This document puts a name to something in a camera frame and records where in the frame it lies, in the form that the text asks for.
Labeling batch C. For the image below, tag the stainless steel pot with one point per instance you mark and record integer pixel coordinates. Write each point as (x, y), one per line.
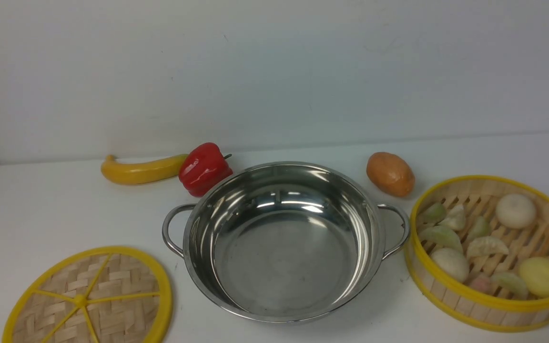
(284, 242)

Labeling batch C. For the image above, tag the yellow toy banana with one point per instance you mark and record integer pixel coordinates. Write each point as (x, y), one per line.
(141, 173)

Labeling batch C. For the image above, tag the red toy bell pepper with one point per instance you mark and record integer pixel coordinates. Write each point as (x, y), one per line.
(204, 168)

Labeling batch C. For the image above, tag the white crescent dumpling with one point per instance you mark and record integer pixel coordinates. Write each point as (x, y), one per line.
(455, 218)
(486, 246)

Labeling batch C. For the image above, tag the green dumpling centre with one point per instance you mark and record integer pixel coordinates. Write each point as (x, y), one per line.
(480, 228)

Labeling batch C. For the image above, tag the white round bun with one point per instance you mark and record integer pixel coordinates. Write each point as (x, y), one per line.
(452, 262)
(516, 211)

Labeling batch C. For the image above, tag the white round bun near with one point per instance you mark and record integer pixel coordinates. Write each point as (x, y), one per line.
(452, 262)

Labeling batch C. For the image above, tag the white crescent dumpling centre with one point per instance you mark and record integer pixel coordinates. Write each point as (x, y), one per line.
(486, 246)

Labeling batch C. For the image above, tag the brown toy potato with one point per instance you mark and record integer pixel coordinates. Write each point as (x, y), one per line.
(390, 174)

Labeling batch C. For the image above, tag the green dumpling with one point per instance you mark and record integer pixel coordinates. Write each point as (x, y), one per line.
(511, 282)
(442, 235)
(433, 214)
(480, 228)

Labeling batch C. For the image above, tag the white crescent dumpling upper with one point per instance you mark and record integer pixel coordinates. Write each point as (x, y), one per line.
(455, 218)

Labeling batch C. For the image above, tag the white round bun far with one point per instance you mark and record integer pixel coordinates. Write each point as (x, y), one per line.
(516, 211)

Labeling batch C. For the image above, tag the yellow round bun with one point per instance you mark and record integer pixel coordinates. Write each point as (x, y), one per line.
(535, 273)

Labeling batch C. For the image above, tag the yellow woven bamboo steamer lid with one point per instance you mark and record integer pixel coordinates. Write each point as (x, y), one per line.
(102, 295)

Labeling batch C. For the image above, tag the pink small dumpling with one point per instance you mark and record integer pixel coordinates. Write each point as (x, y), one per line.
(481, 283)

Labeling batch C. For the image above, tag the yellow rimmed bamboo steamer basket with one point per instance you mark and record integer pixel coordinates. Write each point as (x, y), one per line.
(497, 310)

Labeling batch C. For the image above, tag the green dumpling far left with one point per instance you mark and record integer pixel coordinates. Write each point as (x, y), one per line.
(433, 214)

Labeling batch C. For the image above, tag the green dumpling near right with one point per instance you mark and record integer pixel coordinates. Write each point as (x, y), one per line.
(511, 282)

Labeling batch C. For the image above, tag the green dumpling lower left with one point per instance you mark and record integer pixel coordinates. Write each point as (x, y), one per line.
(442, 235)

